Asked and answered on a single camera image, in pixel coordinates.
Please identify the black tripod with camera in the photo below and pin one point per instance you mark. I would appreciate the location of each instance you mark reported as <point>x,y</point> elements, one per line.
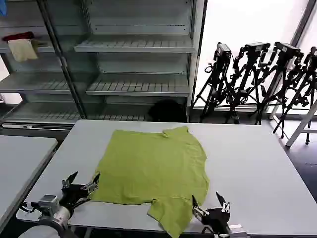
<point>248,72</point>
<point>219,74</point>
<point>305,81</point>
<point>280,74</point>

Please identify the black bag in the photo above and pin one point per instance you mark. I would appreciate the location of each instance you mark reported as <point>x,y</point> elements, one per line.
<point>168,110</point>

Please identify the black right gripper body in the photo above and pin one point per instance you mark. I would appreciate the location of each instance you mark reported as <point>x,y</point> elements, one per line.
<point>216,220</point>

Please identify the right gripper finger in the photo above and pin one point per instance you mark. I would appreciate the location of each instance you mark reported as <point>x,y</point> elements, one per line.
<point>224,204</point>
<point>197,209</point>

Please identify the grey metal shelf unit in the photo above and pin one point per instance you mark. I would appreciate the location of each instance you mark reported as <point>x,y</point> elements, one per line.
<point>138,62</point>

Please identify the lime green shirt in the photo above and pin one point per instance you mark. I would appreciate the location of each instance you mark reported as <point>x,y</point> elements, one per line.
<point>151,166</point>

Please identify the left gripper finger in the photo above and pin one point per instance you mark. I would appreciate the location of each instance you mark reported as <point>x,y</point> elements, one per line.
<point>91,186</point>
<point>68,182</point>

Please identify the white metal frame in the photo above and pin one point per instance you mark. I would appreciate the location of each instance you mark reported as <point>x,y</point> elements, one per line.
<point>301,124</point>

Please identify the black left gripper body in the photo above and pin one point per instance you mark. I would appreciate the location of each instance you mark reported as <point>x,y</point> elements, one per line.
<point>73,194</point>

